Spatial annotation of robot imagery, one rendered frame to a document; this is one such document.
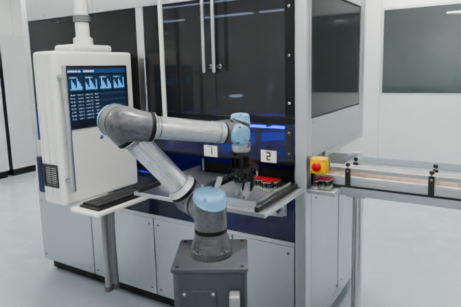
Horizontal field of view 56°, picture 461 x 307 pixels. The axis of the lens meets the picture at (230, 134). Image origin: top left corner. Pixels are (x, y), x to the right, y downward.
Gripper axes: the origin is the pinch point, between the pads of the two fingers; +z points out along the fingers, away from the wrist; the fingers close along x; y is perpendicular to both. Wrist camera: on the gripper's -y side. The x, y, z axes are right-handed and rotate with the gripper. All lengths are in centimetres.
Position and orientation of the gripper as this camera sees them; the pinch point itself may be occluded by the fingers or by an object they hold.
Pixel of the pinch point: (245, 198)
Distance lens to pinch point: 178.5
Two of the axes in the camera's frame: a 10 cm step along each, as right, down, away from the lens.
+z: 0.3, 9.9, 1.6
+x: 8.5, 0.6, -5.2
